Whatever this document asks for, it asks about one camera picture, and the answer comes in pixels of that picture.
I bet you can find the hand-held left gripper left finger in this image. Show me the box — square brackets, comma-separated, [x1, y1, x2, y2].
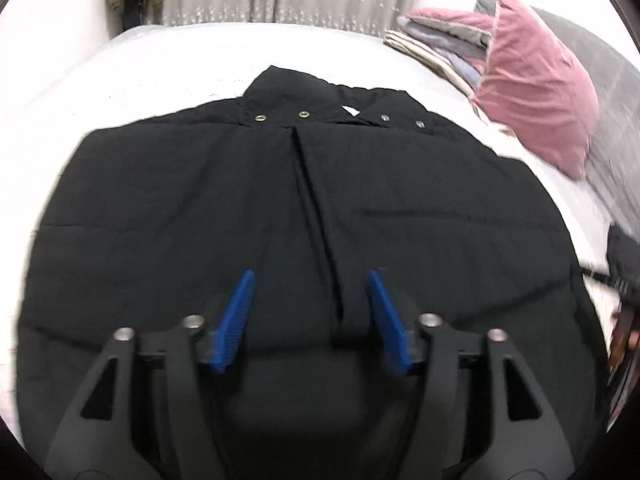
[45, 269, 256, 480]

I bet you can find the black padded jacket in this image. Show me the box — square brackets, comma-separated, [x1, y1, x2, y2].
[15, 65, 613, 480]

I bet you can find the grey bed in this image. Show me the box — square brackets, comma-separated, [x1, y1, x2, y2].
[0, 22, 640, 436]

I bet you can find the black folded padded garment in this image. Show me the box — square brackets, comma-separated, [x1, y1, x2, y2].
[606, 224, 640, 306]

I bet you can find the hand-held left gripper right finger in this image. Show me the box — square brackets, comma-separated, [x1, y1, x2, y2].
[367, 269, 576, 480]

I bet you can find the pink folded blanket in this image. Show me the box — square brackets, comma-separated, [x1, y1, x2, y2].
[406, 6, 497, 37]

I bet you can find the lavender folded blanket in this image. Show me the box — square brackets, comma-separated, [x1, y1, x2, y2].
[399, 22, 490, 78]

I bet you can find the dark hanging garment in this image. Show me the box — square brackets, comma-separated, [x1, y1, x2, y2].
[120, 0, 151, 30]

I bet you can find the stack of folded blankets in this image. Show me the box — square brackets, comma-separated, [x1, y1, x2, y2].
[383, 29, 482, 97]

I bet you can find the pink velvet pillow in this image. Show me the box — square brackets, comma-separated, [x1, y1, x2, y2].
[472, 0, 601, 181]

